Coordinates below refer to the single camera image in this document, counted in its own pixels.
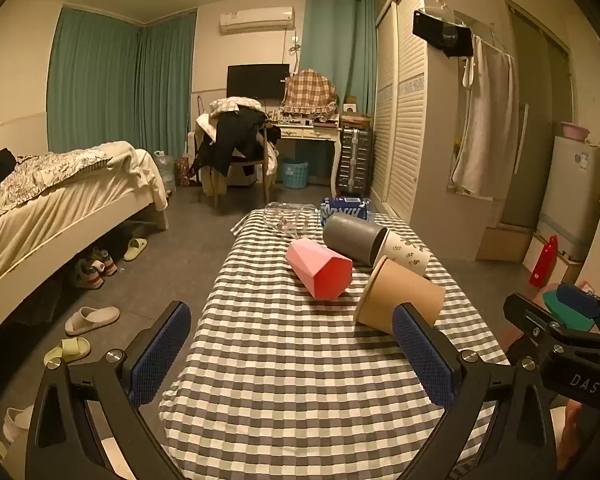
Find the pink plastic basin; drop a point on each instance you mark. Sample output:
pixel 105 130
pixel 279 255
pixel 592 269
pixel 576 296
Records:
pixel 575 131

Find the dark ribbed suitcase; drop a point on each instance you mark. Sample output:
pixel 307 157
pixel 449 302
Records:
pixel 356 160

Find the large water jug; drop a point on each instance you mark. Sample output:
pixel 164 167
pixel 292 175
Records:
pixel 164 170

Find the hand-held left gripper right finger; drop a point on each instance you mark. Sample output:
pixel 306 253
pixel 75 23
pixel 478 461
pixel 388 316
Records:
pixel 422 355

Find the narrow green curtain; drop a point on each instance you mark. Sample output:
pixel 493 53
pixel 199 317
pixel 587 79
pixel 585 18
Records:
pixel 340 50

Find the white dressing desk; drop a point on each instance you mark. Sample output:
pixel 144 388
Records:
pixel 305 134

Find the blue tissue pack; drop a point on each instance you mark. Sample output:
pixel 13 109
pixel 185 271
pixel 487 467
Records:
pixel 345 210

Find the grey checkered tablecloth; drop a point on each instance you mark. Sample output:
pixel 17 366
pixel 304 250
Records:
pixel 290 385

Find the white louvered wardrobe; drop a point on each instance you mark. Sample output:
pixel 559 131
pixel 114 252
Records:
pixel 405 110

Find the grey cup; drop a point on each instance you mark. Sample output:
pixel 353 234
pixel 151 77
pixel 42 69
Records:
pixel 350 239

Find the wide green curtain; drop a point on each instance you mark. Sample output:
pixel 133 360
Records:
pixel 104 80

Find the brown paper cup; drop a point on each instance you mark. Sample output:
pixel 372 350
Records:
pixel 405 287

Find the floral patterned blanket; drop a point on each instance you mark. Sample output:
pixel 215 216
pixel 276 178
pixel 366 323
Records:
pixel 34 175

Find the white leaf-print cup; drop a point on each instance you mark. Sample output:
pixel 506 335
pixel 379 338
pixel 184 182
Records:
pixel 410 255

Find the small white fridge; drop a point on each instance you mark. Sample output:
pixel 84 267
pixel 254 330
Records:
pixel 572 190

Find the pale green slipper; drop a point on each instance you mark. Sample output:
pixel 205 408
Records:
pixel 67 351

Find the wooden box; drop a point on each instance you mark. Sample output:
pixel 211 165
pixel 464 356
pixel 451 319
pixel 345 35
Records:
pixel 356 121

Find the wooden chair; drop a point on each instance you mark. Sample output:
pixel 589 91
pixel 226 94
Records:
pixel 265 170

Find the plaid fabric cover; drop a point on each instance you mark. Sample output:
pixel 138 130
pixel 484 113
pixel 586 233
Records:
pixel 310 90

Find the white sneaker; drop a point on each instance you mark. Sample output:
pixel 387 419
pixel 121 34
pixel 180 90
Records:
pixel 104 261
pixel 87 275

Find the bed with beige sheet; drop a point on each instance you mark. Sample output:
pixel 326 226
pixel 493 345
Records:
pixel 54 230

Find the red bottle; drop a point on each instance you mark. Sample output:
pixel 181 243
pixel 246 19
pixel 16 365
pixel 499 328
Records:
pixel 544 262

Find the blue laundry basket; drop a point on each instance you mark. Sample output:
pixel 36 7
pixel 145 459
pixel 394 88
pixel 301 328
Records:
pixel 295 174

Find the white slipper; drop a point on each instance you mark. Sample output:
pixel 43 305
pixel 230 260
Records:
pixel 18 422
pixel 92 320

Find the person's right forearm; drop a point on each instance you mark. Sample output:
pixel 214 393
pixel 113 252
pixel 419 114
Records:
pixel 571 435

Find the pink hexagonal cup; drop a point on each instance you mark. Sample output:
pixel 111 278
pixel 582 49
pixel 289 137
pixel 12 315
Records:
pixel 320 270

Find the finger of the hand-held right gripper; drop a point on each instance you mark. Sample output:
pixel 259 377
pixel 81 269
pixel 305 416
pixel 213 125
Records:
pixel 577 300
pixel 530 317

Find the clear glass cup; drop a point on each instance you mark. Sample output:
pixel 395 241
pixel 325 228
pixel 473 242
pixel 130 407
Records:
pixel 292 220

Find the yellow slipper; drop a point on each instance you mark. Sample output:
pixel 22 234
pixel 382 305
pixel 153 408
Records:
pixel 135 249

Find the white hanging towel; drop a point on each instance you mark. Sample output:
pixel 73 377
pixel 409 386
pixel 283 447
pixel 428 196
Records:
pixel 485 120

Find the frosted glass door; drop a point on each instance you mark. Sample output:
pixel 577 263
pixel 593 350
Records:
pixel 540 110

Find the red patterned bag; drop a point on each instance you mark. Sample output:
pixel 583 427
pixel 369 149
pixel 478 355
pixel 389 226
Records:
pixel 183 172

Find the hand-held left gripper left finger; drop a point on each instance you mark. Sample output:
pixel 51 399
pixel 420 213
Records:
pixel 162 355

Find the cardboard box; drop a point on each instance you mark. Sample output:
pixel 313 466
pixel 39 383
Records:
pixel 502 245

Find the white air conditioner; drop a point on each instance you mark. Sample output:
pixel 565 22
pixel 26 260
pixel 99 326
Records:
pixel 256 21

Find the black television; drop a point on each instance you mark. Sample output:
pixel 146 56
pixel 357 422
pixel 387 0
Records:
pixel 257 80

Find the pile of dark clothes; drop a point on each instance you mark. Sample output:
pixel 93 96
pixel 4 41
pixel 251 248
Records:
pixel 229 140

